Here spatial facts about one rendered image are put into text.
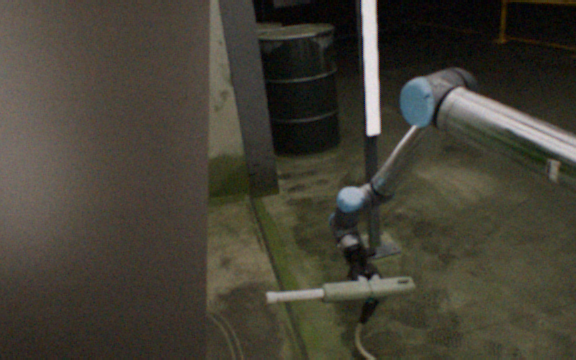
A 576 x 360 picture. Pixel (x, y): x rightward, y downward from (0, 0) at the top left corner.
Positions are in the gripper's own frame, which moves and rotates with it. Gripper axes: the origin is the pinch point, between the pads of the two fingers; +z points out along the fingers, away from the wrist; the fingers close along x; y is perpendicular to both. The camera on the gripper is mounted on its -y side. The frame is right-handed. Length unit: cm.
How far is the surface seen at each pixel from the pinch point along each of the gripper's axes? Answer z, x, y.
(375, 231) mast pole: -57, -34, 35
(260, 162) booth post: -138, 4, 57
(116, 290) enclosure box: 44, 71, -78
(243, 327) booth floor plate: -21, 35, 45
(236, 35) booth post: -163, 22, -12
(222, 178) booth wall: -136, 27, 68
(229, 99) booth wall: -152, 24, 21
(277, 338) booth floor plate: -11.0, 24.5, 38.8
